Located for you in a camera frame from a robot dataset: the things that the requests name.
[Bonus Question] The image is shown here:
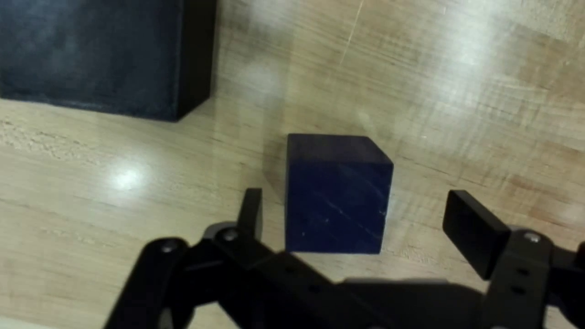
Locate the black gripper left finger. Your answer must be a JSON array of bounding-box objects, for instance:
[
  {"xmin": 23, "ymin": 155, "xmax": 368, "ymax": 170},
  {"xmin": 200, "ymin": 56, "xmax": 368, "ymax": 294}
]
[{"xmin": 103, "ymin": 186, "xmax": 368, "ymax": 329}]

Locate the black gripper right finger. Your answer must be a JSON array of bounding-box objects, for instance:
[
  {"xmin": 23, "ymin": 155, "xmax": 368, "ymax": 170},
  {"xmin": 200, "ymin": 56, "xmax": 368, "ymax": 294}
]
[{"xmin": 443, "ymin": 188, "xmax": 585, "ymax": 329}]

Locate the black block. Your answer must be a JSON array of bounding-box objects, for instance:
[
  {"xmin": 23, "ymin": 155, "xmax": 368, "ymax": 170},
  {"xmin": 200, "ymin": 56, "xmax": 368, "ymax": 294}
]
[{"xmin": 0, "ymin": 0, "xmax": 220, "ymax": 122}]

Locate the purple block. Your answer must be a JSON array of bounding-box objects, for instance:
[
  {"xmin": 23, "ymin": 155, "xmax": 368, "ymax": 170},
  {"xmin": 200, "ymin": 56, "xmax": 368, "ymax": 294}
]
[{"xmin": 284, "ymin": 131, "xmax": 396, "ymax": 255}]

